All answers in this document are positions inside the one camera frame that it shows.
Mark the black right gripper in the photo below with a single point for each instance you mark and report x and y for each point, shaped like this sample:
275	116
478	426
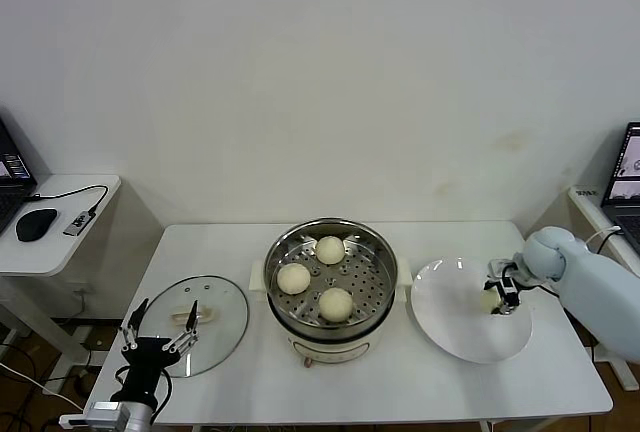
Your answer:
510	268

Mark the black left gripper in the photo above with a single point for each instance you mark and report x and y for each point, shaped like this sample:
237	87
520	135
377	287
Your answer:
145	357

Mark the white steamed baozi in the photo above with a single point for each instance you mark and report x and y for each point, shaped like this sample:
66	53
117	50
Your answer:
487	301
330	250
293	278
336	304

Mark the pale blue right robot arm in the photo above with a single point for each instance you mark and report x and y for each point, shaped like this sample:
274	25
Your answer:
590	282

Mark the stainless steel steamer basket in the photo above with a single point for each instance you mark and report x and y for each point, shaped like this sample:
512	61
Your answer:
370	272

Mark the round white plate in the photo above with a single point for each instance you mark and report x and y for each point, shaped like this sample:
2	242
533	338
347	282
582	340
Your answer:
450	312

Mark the white side table with label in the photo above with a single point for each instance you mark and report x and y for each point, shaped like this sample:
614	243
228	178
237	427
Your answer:
580	212

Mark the white side table with mouse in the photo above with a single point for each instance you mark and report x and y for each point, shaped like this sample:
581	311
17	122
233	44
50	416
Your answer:
75	252

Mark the grey usb hub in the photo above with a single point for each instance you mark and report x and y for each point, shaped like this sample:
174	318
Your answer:
79	223

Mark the black computer mouse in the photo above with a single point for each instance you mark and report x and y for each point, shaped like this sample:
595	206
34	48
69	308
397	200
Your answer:
36	224

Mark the black laptop beside mouse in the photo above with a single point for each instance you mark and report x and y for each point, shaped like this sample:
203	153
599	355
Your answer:
12	177

